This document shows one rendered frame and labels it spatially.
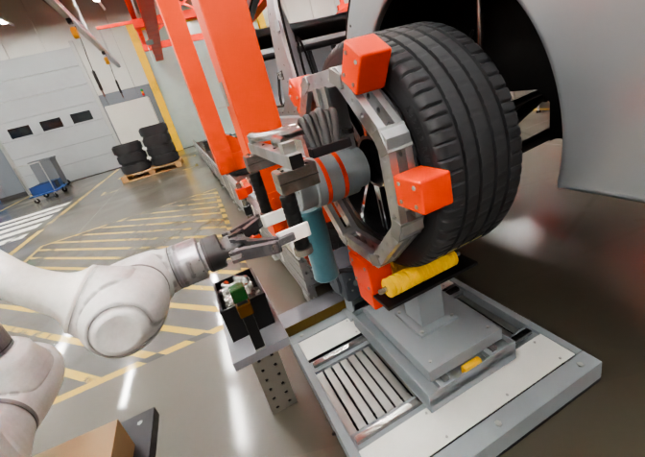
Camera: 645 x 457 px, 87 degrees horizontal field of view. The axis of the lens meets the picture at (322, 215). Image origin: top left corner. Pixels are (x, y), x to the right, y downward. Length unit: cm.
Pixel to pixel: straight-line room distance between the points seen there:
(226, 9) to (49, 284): 105
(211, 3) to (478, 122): 96
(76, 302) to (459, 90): 77
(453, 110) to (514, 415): 90
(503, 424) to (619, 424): 33
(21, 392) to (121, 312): 63
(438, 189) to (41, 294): 65
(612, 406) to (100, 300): 139
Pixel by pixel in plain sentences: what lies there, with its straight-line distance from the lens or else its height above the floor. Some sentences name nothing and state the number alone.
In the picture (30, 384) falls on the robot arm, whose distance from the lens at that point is 114.
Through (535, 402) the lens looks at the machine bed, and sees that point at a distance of 132.
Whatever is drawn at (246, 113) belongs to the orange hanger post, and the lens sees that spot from 135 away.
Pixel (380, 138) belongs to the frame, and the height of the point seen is 96.
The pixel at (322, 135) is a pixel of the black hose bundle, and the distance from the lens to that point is 72.
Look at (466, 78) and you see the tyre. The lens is 83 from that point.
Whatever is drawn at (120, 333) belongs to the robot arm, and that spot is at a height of 87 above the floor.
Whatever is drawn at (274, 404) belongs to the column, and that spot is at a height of 4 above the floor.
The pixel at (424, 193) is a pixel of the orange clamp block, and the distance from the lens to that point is 67.
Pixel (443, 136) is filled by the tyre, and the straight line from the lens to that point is 74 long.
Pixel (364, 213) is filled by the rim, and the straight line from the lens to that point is 118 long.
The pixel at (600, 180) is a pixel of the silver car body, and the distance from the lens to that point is 90.
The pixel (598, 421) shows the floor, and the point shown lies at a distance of 142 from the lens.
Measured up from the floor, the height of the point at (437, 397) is 14.
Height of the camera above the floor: 110
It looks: 21 degrees down
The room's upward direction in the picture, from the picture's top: 15 degrees counter-clockwise
